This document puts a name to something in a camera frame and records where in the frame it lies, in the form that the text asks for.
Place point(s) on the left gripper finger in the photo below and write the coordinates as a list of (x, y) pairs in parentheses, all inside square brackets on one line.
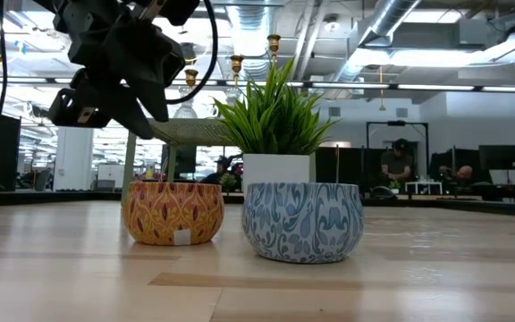
[(119, 107), (150, 58)]

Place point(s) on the short brass candlestick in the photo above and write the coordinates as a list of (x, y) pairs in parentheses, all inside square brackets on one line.
[(191, 77)]

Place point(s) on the medium brass candlestick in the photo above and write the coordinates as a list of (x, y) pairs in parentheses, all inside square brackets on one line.
[(236, 62)]

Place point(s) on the orange patterned candle tin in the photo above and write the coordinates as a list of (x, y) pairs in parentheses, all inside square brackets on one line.
[(163, 214)]

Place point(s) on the light blue patterned candle tin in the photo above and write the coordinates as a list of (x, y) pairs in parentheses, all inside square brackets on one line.
[(302, 223)]

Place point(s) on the white building column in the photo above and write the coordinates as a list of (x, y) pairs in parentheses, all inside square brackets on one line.
[(74, 161)]

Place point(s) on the pale green metal shelf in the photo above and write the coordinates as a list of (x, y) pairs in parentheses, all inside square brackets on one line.
[(190, 132)]

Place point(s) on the black display screen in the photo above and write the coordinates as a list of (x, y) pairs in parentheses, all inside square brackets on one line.
[(186, 158)]

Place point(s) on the person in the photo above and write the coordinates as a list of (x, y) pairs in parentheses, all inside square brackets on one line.
[(464, 172), (222, 165), (397, 163)]

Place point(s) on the green artificial plant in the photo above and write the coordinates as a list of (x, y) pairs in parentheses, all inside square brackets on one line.
[(275, 121)]

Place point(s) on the white plant pot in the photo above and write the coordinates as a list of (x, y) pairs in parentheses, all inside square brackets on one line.
[(275, 167)]

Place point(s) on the small white table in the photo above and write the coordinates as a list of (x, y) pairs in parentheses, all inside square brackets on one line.
[(427, 184)]

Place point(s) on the small black monitor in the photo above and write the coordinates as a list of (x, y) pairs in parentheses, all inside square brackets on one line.
[(501, 156)]

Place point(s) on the silver ventilation duct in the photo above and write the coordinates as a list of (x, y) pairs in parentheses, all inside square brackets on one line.
[(389, 18), (253, 27)]

